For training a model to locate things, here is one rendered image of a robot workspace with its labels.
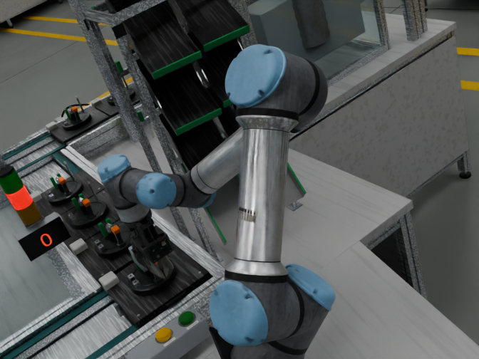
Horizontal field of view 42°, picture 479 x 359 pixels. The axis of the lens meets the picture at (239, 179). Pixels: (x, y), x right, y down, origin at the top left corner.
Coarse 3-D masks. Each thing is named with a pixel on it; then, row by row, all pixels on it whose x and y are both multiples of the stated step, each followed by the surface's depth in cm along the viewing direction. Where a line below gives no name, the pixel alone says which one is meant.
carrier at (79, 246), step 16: (112, 224) 195; (80, 240) 198; (96, 240) 193; (112, 240) 192; (128, 240) 190; (80, 256) 194; (96, 256) 192; (112, 256) 188; (128, 256) 186; (96, 272) 185
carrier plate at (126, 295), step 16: (176, 256) 179; (128, 272) 180; (192, 272) 171; (208, 272) 169; (112, 288) 176; (128, 288) 174; (176, 288) 167; (192, 288) 168; (128, 304) 168; (144, 304) 166; (160, 304) 164; (144, 320) 162
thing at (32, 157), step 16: (96, 128) 279; (112, 128) 281; (16, 144) 292; (32, 144) 290; (48, 144) 292; (80, 144) 275; (96, 144) 279; (112, 144) 283; (16, 160) 287; (32, 160) 282; (48, 160) 275; (32, 176) 268
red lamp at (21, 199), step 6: (24, 186) 157; (18, 192) 155; (24, 192) 156; (12, 198) 155; (18, 198) 155; (24, 198) 156; (30, 198) 158; (12, 204) 157; (18, 204) 156; (24, 204) 157
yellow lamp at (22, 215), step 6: (30, 204) 158; (18, 210) 158; (24, 210) 157; (30, 210) 158; (36, 210) 160; (24, 216) 158; (30, 216) 159; (36, 216) 160; (24, 222) 160; (30, 222) 159
